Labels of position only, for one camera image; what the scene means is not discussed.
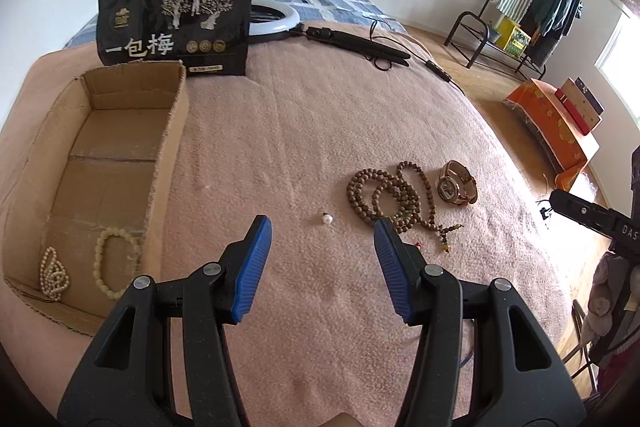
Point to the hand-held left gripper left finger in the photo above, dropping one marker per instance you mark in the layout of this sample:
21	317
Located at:
252	267

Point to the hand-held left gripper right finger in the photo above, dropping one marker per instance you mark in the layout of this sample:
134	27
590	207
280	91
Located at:
392	267

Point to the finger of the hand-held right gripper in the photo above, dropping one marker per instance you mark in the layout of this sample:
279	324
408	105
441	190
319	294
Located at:
585	209

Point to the white pearl bead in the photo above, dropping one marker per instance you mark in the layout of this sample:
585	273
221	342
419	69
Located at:
326	218

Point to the cardboard box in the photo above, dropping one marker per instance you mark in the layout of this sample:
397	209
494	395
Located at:
115	142

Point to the beige flat box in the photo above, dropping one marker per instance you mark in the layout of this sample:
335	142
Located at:
582	104

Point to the red flat box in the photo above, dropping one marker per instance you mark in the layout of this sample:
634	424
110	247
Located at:
570	112

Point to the person's floral clothing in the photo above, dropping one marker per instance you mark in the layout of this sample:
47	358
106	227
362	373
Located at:
602	307

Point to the orange covered side table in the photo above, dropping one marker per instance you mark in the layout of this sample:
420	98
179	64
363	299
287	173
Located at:
545	117

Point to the window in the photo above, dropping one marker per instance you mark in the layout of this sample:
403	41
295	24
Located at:
620	57

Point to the yellow box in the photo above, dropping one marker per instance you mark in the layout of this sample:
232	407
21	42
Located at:
515	37

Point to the black folded tripod stand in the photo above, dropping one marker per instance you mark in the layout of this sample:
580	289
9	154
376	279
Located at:
360	44

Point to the black snack bag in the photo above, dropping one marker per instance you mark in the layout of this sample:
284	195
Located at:
150	47

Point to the brown chair frame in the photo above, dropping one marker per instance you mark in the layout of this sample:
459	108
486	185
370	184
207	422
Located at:
580	322

